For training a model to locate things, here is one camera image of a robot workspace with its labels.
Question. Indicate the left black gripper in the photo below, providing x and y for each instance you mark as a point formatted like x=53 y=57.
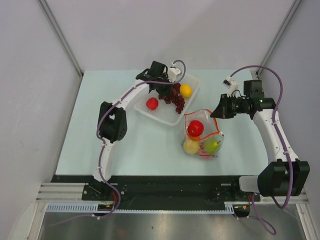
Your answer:
x=167 y=91

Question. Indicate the white cable duct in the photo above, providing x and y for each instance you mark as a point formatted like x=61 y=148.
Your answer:
x=240 y=208
x=79 y=208

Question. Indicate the right aluminium rail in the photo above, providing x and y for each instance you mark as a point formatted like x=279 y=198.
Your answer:
x=254 y=75

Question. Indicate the dark plum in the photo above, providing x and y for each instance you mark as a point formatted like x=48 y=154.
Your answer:
x=176 y=87

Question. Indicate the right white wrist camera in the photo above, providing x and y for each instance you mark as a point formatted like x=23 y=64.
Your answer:
x=231 y=85

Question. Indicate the yellow green pear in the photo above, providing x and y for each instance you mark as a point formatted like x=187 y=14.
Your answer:
x=211 y=146

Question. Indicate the dark purple grape bunch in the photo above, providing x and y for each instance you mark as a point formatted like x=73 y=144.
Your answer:
x=175 y=98

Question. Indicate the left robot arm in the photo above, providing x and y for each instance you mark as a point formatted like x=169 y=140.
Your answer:
x=112 y=121

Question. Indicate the yellow lemon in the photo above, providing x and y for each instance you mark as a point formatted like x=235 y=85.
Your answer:
x=185 y=91

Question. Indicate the red green apple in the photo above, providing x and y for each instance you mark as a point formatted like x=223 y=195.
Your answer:
x=195 y=128

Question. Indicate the left white cable duct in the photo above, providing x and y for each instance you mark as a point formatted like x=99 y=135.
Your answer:
x=79 y=208

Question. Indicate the left aluminium frame post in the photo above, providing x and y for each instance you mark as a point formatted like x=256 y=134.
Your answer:
x=49 y=15

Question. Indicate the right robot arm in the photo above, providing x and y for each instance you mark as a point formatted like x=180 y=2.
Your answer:
x=285 y=172

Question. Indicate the small red apple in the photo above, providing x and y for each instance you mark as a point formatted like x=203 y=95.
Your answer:
x=152 y=103

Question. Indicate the clear zip bag orange zipper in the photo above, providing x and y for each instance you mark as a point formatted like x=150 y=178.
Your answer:
x=201 y=136

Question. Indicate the aluminium frame post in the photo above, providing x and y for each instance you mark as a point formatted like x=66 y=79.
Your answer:
x=49 y=15
x=281 y=31

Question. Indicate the orange fruit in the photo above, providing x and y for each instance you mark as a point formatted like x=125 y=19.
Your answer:
x=194 y=138

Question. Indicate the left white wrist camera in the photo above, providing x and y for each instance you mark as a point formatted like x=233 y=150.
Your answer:
x=173 y=73

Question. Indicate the right aluminium frame post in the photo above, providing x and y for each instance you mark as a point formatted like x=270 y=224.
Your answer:
x=281 y=31

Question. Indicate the right white cable duct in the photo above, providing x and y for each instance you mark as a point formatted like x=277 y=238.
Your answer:
x=240 y=208

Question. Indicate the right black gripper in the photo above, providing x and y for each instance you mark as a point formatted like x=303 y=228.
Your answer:
x=222 y=111

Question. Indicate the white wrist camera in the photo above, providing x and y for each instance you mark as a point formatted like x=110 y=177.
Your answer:
x=173 y=73
x=231 y=85

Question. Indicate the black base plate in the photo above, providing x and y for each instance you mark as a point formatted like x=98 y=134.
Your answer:
x=162 y=193

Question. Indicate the yellow green mango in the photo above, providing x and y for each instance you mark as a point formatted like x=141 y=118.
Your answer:
x=191 y=147

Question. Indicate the white plastic basket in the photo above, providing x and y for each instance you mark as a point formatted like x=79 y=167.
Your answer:
x=166 y=113

